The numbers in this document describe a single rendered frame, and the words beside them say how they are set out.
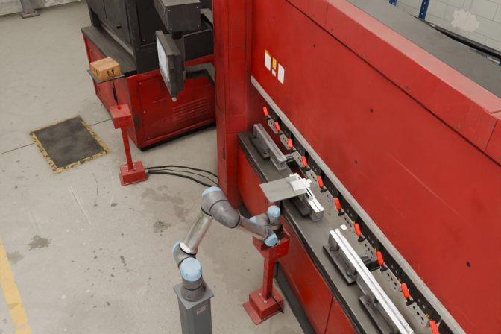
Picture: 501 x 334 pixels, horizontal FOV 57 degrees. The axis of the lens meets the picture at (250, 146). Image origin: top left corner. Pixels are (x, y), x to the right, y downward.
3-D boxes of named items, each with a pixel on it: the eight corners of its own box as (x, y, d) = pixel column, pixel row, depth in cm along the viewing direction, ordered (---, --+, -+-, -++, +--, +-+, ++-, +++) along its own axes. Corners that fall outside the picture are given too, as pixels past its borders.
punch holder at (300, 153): (291, 156, 306) (294, 136, 296) (303, 153, 309) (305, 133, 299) (302, 169, 295) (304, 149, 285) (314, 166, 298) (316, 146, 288)
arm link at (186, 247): (174, 272, 261) (215, 199, 241) (167, 253, 272) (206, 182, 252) (192, 273, 268) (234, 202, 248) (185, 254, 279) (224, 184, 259)
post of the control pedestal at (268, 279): (262, 295, 342) (264, 247, 310) (268, 291, 345) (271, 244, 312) (265, 300, 339) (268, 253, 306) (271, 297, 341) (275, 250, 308)
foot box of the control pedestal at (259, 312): (241, 305, 349) (241, 295, 342) (269, 290, 360) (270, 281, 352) (256, 325, 336) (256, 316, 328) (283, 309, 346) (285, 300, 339)
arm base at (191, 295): (188, 306, 260) (186, 296, 254) (175, 287, 270) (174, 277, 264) (211, 294, 267) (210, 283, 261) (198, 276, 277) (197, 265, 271)
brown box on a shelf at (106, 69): (86, 71, 434) (83, 59, 426) (112, 63, 445) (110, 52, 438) (98, 83, 414) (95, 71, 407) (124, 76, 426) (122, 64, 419)
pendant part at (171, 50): (159, 71, 382) (154, 30, 360) (173, 68, 385) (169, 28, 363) (171, 98, 349) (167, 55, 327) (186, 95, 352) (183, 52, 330)
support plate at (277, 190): (259, 186, 310) (259, 184, 309) (294, 176, 318) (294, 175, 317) (270, 203, 296) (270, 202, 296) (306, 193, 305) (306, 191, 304)
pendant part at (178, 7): (162, 80, 397) (150, -18, 345) (189, 77, 404) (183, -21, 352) (175, 111, 359) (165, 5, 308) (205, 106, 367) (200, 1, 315)
